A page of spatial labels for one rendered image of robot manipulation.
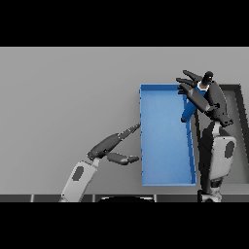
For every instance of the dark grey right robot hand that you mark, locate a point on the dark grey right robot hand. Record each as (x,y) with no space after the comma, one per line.
(214,100)

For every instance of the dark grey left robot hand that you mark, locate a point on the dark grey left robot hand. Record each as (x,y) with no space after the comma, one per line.
(107,145)

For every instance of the blue pipe with dark end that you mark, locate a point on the blue pipe with dark end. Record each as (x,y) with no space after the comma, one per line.
(192,105)

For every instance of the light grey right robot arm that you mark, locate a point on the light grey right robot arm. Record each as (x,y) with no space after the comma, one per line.
(218,159)

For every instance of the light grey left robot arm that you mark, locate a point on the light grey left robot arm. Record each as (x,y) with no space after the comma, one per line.
(78,181)

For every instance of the dark grey bin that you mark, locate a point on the dark grey bin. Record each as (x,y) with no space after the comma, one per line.
(238,136)

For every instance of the blue bin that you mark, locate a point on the blue bin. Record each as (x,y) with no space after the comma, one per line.
(165,136)

